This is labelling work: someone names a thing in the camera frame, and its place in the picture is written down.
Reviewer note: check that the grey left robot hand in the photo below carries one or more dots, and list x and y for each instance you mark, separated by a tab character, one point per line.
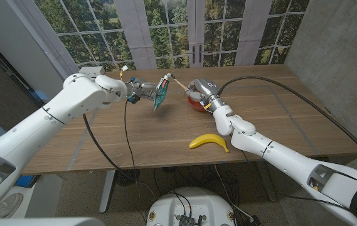
142	91

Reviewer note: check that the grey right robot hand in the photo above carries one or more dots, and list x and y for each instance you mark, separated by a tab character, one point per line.
206	89

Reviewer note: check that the green white toothpaste tube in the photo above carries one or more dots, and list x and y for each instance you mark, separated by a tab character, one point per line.
162	91

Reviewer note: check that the wooden toothbrush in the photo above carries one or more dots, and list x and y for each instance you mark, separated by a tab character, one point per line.
180	84

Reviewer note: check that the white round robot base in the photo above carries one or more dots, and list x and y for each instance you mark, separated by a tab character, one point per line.
194	204

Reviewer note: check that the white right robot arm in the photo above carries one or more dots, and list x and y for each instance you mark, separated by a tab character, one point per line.
291	160

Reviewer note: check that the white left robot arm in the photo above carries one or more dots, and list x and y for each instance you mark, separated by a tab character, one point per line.
56	110

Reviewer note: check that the red bowl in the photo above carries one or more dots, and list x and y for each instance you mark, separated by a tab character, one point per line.
197	106

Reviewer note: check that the yellow toy banana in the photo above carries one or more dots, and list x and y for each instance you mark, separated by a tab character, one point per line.
208	139

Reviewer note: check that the white power strip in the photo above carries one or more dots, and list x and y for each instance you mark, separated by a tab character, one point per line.
92	70

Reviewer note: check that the printed window backdrop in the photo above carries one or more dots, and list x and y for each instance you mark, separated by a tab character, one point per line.
165	31

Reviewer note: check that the black round floor device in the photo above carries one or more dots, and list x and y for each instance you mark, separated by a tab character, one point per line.
127	177

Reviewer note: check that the white table leg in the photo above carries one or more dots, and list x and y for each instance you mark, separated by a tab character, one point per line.
106	191

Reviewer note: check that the blue foot pedals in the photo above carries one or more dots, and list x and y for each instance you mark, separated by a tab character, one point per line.
26	181

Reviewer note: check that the white robot torso edge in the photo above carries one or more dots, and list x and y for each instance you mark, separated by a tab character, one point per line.
40	222

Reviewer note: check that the white sneaker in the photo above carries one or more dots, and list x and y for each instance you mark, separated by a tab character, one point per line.
7	205

